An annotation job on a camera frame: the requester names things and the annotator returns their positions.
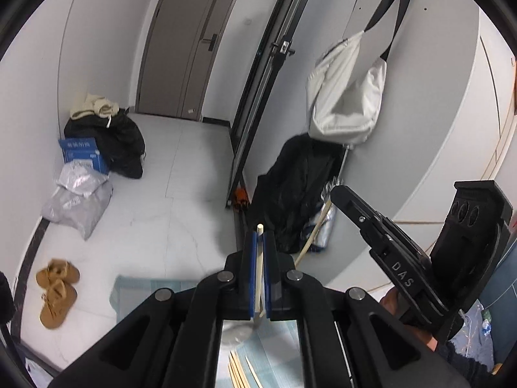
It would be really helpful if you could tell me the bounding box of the person's right forearm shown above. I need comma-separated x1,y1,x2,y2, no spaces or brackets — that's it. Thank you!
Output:
434,341,499,388

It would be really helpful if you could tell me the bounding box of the black sliding door frame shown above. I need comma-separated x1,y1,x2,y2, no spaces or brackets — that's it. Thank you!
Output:
225,0,324,211

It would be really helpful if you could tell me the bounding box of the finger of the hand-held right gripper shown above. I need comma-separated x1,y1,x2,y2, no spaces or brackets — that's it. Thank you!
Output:
330,185,405,252

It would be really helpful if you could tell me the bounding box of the pale wooden chopstick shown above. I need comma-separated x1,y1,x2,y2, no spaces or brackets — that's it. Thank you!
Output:
296,198,332,267
254,223,267,319

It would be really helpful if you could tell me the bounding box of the dark cloth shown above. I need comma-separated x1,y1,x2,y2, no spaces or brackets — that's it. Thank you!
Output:
0,271,17,325

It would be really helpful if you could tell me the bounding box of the blue cardboard box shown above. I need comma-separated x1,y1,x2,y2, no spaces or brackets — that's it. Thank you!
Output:
58,137,110,175

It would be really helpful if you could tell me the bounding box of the black bag on floor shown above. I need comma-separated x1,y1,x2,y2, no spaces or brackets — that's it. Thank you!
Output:
64,107,146,179

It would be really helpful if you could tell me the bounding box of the bunch of wooden chopsticks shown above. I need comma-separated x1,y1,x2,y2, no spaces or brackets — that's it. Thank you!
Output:
227,350,264,388

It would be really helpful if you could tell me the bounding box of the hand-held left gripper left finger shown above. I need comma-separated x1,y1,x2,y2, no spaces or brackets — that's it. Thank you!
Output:
48,230,257,388

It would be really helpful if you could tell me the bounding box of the black hanging coat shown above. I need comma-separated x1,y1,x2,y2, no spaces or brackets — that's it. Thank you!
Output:
250,134,348,253

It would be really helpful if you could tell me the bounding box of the orange and black tool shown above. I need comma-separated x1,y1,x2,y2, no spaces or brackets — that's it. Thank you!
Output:
231,188,250,211

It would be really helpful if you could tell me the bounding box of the teal checked tablecloth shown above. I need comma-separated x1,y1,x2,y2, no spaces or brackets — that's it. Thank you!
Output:
110,275,301,388

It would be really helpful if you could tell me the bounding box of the brown shoe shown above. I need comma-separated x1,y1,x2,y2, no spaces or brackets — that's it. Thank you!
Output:
36,259,80,287
39,280,78,330

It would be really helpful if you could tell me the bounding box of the white bag with black strap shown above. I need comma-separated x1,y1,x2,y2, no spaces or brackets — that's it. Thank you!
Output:
306,0,417,149

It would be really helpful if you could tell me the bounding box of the clear plastic bag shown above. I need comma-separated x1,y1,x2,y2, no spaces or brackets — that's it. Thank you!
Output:
448,299,497,372

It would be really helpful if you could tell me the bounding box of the grey door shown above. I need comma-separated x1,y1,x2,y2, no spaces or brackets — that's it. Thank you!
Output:
134,0,249,122

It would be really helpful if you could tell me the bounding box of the grey plastic parcel bag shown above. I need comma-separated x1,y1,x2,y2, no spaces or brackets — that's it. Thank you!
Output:
57,161,111,199
41,180,114,241

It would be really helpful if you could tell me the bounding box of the person's right hand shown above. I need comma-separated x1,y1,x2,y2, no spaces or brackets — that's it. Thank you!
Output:
379,286,440,353

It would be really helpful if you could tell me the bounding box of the beige cloth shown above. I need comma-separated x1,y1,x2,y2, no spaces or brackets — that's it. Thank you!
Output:
69,92,121,129

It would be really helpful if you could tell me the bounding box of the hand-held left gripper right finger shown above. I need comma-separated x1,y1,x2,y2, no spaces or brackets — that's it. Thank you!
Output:
264,232,471,388

